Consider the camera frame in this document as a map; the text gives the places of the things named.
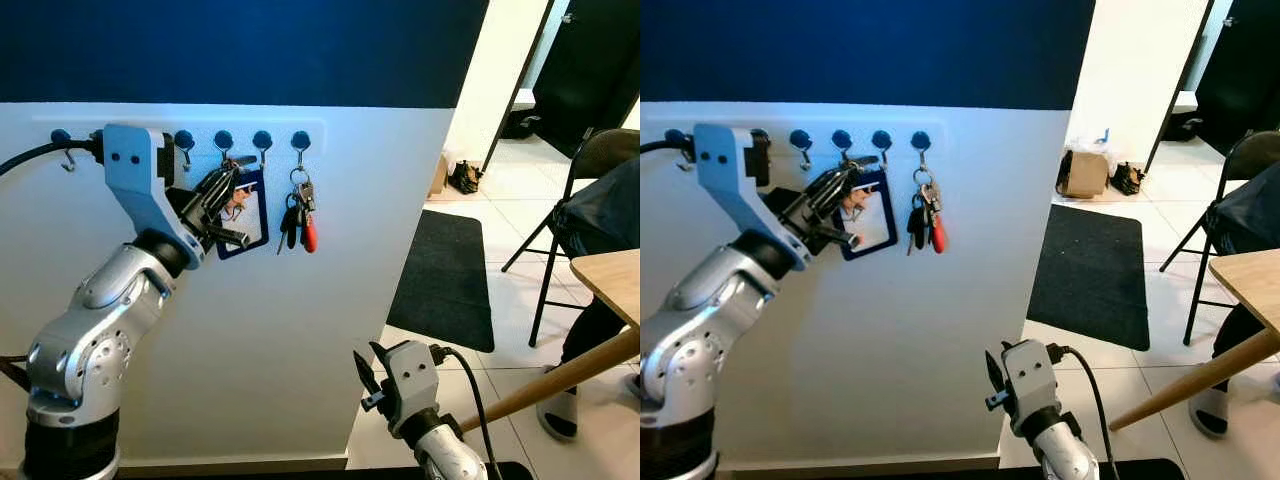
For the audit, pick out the dark door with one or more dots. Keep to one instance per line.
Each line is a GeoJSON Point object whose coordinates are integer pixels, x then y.
{"type": "Point", "coordinates": [1240, 70]}
{"type": "Point", "coordinates": [590, 70]}

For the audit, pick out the light wooden table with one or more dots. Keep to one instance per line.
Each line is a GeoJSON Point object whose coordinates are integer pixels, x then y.
{"type": "Point", "coordinates": [615, 280]}
{"type": "Point", "coordinates": [1255, 285]}

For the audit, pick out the blue-capped metal wall hook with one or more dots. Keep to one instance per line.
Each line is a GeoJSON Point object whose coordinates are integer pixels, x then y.
{"type": "Point", "coordinates": [262, 138]}
{"type": "Point", "coordinates": [920, 138]}
{"type": "Point", "coordinates": [800, 138]}
{"type": "Point", "coordinates": [300, 138]}
{"type": "Point", "coordinates": [842, 138]}
{"type": "Point", "coordinates": [675, 137]}
{"type": "Point", "coordinates": [185, 138]}
{"type": "Point", "coordinates": [881, 138]}
{"type": "Point", "coordinates": [60, 136]}
{"type": "Point", "coordinates": [223, 138]}

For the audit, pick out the brown cardboard box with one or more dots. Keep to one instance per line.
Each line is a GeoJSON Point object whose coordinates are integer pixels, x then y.
{"type": "Point", "coordinates": [1085, 175]}
{"type": "Point", "coordinates": [438, 175]}

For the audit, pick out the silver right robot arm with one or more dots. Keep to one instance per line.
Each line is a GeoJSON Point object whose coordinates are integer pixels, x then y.
{"type": "Point", "coordinates": [1068, 458]}
{"type": "Point", "coordinates": [450, 458]}

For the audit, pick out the black floor mat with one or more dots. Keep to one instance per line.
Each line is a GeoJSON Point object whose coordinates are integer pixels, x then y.
{"type": "Point", "coordinates": [1092, 275]}
{"type": "Point", "coordinates": [445, 280]}

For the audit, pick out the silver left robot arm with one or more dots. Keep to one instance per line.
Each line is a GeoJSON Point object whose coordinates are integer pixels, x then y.
{"type": "Point", "coordinates": [695, 340]}
{"type": "Point", "coordinates": [85, 345]}

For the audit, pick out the key bunch with red fob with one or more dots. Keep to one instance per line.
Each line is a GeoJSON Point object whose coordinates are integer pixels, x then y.
{"type": "Point", "coordinates": [928, 215]}
{"type": "Point", "coordinates": [303, 215]}

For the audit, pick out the seated person in dark clothes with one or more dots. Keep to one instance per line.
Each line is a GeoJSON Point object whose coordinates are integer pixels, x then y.
{"type": "Point", "coordinates": [605, 215]}
{"type": "Point", "coordinates": [1255, 215]}

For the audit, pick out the black shoes by wall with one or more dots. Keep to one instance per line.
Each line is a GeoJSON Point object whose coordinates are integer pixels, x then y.
{"type": "Point", "coordinates": [465, 178]}
{"type": "Point", "coordinates": [1127, 180]}

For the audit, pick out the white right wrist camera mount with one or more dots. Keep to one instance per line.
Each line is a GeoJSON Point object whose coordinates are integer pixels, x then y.
{"type": "Point", "coordinates": [410, 375]}
{"type": "Point", "coordinates": [1030, 375]}

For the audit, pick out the black folding chair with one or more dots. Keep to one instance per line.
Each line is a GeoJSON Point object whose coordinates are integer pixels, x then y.
{"type": "Point", "coordinates": [1250, 155]}
{"type": "Point", "coordinates": [590, 150]}

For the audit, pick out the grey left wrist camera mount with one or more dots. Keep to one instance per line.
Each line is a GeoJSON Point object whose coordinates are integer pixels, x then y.
{"type": "Point", "coordinates": [730, 185]}
{"type": "Point", "coordinates": [138, 185]}

